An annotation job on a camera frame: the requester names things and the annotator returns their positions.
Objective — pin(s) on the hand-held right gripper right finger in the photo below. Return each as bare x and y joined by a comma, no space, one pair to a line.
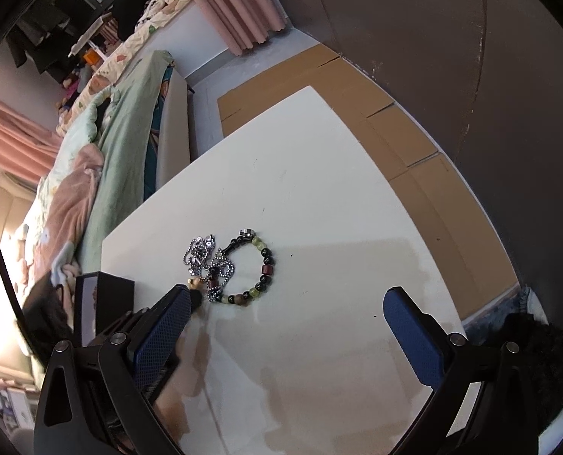
414,341

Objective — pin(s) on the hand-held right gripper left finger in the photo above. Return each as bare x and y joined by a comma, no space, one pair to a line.
160,341

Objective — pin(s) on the black jewelry box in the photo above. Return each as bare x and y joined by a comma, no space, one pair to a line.
106,303

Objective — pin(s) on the pink printed blanket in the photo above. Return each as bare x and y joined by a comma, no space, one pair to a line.
71,199

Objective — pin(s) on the white low table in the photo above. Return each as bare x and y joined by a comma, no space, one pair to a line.
310,256

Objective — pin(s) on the green bed sheet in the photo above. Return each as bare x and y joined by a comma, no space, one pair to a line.
120,161

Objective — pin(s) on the pink curtain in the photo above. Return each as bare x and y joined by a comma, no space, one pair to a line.
11,137
234,4

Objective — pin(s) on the light green printed quilt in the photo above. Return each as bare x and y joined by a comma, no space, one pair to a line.
73,128

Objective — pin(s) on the flat brown cardboard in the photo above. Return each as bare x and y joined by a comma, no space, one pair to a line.
395,132

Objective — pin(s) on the blue printed cloth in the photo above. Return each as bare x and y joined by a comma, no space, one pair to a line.
156,128

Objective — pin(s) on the hanging dark clothes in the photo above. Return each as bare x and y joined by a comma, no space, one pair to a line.
40,28

